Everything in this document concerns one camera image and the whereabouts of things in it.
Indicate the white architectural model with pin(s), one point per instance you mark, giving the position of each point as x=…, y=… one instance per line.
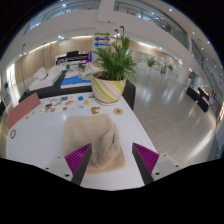
x=43, y=81

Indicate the black chair group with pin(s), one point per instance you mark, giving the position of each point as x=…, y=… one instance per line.
x=198, y=98

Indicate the distant green potted plant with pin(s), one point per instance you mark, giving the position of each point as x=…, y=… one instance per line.
x=151, y=62
x=5, y=85

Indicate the colourful picture card sheet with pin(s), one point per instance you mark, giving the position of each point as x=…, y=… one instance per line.
x=63, y=103

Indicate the beige towel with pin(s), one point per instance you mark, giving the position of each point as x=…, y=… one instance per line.
x=96, y=140

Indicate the black low display table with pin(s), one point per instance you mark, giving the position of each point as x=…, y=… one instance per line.
x=50, y=90

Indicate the white model with beige ramps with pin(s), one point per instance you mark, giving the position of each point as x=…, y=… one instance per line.
x=88, y=71

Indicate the potted plant in striped pot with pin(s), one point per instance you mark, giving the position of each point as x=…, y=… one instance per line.
x=106, y=90

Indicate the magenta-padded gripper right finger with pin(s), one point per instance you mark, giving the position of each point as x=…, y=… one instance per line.
x=146, y=160

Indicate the salmon pink flat board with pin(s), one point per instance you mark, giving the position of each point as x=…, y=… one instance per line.
x=21, y=111

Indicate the black piano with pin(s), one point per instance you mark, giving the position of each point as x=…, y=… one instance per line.
x=73, y=55

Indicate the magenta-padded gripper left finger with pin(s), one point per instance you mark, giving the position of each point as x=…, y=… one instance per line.
x=77, y=160

